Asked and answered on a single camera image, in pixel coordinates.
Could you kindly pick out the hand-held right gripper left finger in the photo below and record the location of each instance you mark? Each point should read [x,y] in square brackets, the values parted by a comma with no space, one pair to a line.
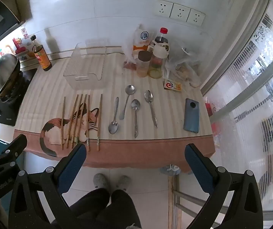
[73,165]

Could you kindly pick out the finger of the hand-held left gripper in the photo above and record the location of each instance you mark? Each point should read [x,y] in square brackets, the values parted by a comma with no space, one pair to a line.
[10,150]

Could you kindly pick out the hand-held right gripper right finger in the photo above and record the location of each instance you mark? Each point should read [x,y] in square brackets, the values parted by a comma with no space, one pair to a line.
[197,165]

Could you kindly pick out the group of wooden chopsticks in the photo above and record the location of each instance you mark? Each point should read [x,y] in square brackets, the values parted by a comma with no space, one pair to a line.
[88,124]

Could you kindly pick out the pointed bowl steel spoon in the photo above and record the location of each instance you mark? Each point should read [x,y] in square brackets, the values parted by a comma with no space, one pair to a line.
[148,96]

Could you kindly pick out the round bowl steel spoon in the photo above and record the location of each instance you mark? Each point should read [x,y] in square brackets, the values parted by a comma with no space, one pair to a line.
[130,90]

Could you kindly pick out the clear plastic utensil container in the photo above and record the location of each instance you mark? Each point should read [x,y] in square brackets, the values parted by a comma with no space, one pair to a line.
[84,64]

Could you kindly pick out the pale blue plastic object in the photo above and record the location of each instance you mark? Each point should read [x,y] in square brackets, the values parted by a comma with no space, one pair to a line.
[171,169]

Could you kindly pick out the grey slipper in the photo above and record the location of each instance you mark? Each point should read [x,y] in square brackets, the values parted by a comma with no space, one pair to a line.
[122,182]
[101,180]

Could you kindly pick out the black gas stove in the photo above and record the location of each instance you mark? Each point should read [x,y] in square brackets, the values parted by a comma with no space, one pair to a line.
[7,114]

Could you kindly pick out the person's left leg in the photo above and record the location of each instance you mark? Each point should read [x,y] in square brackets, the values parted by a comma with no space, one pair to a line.
[88,207]

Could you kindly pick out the person's leg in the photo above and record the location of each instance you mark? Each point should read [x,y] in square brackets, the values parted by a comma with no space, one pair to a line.
[88,207]
[122,207]

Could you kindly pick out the person's right leg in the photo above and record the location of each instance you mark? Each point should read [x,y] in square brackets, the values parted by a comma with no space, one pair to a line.
[122,207]

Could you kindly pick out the steel wok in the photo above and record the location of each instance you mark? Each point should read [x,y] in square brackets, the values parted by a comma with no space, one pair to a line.
[3,74]

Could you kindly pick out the window with frosted film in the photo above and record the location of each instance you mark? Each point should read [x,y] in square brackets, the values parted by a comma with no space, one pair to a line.
[246,100]

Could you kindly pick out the small colourful card packet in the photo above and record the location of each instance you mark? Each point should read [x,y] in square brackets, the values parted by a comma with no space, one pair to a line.
[172,85]

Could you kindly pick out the dark sauce bottle orange label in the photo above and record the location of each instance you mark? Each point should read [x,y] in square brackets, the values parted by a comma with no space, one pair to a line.
[42,59]

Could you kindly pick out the clear plastic bag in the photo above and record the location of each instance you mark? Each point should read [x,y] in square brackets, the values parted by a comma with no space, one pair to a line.
[186,64]

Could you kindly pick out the clear jar brown lid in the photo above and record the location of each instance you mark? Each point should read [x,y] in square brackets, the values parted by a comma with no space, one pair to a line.
[143,66]

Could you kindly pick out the reddish brown packet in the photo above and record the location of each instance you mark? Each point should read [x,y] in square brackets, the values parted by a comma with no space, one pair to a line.
[129,66]

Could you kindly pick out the white plastic bag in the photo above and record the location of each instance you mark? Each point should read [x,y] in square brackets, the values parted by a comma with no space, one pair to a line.
[129,52]

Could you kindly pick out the dark bottle red cap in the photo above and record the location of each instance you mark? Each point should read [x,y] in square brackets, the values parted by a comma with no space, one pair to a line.
[161,38]

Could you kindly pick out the white orange seasoning bag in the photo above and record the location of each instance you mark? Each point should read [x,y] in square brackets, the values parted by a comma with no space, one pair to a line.
[142,40]

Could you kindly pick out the wooden frame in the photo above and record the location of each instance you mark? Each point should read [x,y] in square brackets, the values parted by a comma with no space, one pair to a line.
[172,195]

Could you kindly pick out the red cartoon wall sticker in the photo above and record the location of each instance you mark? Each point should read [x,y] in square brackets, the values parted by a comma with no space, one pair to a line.
[19,45]

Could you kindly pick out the white wall socket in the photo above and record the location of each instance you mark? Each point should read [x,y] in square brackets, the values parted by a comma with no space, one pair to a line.
[164,7]
[180,12]
[196,17]

